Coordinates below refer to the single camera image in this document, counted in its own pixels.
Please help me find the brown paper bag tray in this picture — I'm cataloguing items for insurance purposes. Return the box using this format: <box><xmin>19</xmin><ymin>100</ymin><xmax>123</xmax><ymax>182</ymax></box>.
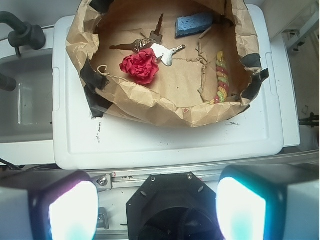
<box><xmin>66</xmin><ymin>0</ymin><xmax>269</xmax><ymax>128</ymax></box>

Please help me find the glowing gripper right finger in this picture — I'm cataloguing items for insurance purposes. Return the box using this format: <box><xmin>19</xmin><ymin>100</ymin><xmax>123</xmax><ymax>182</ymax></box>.
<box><xmin>216</xmin><ymin>164</ymin><xmax>320</xmax><ymax>240</ymax></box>

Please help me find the metal corner bracket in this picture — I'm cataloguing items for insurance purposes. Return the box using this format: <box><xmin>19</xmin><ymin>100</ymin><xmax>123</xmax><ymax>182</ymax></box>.
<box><xmin>91</xmin><ymin>173</ymin><xmax>113</xmax><ymax>193</ymax></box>

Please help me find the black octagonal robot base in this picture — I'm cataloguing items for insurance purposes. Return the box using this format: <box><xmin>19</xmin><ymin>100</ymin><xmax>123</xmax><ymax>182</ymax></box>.
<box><xmin>126</xmin><ymin>172</ymin><xmax>224</xmax><ymax>240</ymax></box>

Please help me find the red crumpled cloth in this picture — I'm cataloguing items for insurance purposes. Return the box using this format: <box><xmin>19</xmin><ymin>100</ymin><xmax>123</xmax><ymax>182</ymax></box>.
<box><xmin>119</xmin><ymin>48</ymin><xmax>159</xmax><ymax>85</ymax></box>

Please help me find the multicolored braided rope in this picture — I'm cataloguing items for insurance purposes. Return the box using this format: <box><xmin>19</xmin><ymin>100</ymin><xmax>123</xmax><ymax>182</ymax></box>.
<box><xmin>209</xmin><ymin>50</ymin><xmax>231</xmax><ymax>106</ymax></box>

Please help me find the blue sponge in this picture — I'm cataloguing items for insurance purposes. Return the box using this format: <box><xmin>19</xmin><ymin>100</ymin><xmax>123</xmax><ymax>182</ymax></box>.
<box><xmin>175</xmin><ymin>12</ymin><xmax>214</xmax><ymax>38</ymax></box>

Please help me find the bunch of metal keys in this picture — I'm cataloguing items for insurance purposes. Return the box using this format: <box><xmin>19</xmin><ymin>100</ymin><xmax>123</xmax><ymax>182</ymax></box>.
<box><xmin>109</xmin><ymin>14</ymin><xmax>186</xmax><ymax>67</ymax></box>

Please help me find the aluminium extrusion rail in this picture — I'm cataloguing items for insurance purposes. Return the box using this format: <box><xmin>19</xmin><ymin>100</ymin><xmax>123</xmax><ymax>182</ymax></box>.
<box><xmin>0</xmin><ymin>150</ymin><xmax>320</xmax><ymax>193</ymax></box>

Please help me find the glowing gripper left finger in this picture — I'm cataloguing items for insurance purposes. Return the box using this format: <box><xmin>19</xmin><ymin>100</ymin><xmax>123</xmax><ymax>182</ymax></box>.
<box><xmin>0</xmin><ymin>170</ymin><xmax>99</xmax><ymax>240</ymax></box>

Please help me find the white plastic bin lid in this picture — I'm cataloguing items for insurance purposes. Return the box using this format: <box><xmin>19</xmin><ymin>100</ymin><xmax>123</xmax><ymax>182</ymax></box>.
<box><xmin>52</xmin><ymin>4</ymin><xmax>284</xmax><ymax>170</ymax></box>

